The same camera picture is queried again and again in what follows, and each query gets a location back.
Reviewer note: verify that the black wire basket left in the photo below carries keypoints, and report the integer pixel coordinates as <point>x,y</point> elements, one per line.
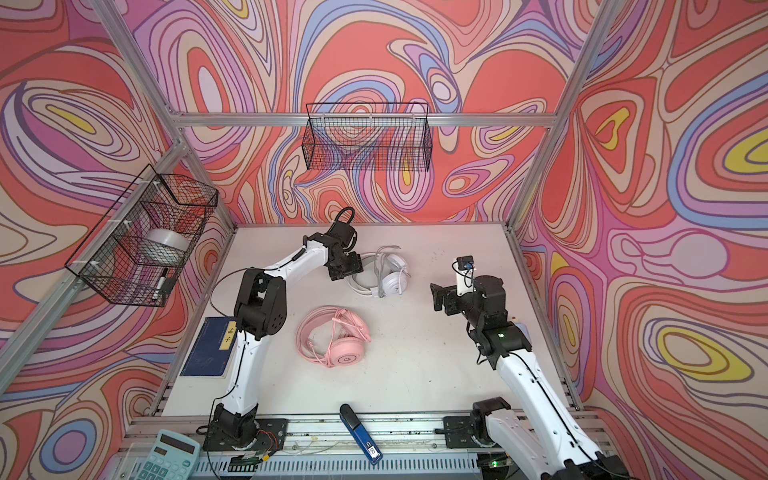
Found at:
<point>161,218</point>

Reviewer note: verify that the dark blue notebook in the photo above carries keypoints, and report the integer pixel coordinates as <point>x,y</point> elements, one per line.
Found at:
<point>211,351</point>

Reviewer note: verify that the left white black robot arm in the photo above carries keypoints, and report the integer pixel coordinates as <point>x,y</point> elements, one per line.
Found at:
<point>260,311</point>

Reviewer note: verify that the small white bottle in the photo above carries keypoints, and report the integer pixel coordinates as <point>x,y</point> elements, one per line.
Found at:
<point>524,330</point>

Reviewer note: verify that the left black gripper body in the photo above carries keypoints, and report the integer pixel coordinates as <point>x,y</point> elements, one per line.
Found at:
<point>347,265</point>

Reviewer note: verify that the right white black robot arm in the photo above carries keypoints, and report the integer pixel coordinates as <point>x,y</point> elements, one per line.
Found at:
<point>554,446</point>

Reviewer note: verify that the black wire basket back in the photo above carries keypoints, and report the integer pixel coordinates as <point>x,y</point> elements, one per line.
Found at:
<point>368,136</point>

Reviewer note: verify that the black wire basket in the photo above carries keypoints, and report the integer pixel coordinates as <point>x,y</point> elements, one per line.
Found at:
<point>161,218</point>
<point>368,136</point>

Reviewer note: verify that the blue black stapler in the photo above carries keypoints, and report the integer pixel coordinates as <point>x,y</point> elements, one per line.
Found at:
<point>360,434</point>

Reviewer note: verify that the light green calculator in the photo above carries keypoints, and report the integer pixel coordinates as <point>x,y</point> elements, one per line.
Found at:
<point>172,456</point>

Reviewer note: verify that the pink headphones with cable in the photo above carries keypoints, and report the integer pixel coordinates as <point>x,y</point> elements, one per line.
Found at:
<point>332,336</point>

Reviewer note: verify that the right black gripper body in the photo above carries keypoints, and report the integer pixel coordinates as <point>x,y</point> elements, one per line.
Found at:
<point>456,304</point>

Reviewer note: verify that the white headphones with grey cable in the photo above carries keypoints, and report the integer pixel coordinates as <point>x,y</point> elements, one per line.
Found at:
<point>390,270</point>

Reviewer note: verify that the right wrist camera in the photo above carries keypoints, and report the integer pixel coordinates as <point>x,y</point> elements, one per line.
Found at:
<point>464,269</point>

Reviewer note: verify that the white tape roll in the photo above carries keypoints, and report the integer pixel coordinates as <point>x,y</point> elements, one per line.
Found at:
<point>163,247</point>

